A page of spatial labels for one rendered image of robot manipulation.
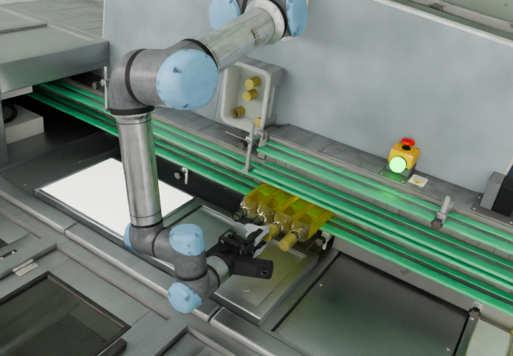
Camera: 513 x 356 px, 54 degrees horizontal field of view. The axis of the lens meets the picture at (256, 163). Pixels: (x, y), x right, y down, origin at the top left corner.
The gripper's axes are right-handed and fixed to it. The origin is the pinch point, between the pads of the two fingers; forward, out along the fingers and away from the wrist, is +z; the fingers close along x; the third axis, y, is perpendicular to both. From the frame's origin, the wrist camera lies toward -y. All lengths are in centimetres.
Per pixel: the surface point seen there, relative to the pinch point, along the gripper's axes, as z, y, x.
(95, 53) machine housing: 33, 105, -19
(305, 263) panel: 10.9, -8.5, 11.9
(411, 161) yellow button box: 32.7, -25.3, -20.8
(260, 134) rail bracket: 24.7, 20.4, -16.0
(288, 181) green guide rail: 20.2, 5.8, -6.5
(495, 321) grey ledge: 27, -61, 14
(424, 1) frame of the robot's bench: 95, -1, -55
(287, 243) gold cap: -0.9, -6.6, -1.2
